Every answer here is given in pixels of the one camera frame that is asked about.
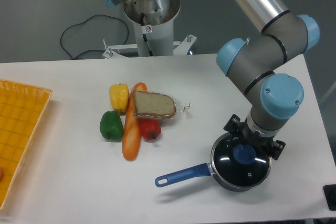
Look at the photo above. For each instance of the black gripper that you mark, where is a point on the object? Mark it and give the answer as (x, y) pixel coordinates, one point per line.
(240, 133)

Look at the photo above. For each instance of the glass lid blue knob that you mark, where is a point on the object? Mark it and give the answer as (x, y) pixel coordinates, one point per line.
(237, 166)

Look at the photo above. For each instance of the blue saucepan with handle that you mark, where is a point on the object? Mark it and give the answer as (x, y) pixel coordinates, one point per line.
(200, 170)

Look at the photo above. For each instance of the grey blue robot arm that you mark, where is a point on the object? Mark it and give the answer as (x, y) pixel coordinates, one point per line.
(275, 98)

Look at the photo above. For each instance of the black device at table edge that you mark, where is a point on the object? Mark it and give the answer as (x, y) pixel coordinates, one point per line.
(329, 192)

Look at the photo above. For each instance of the red bell pepper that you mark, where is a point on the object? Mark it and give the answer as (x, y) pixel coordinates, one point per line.
(150, 129)

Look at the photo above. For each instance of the bagged bread slice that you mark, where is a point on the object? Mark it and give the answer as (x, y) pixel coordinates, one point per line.
(158, 106)

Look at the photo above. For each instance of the orange baguette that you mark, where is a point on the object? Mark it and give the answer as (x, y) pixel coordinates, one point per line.
(132, 137)

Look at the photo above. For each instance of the yellow bell pepper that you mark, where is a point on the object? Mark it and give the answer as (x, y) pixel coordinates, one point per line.
(119, 96)

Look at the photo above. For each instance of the green bell pepper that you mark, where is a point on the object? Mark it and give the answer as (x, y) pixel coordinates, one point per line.
(111, 127)

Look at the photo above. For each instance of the yellow plastic basket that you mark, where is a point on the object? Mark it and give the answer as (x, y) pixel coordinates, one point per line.
(22, 107)

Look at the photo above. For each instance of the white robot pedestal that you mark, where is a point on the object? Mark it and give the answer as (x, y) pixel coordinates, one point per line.
(153, 24)

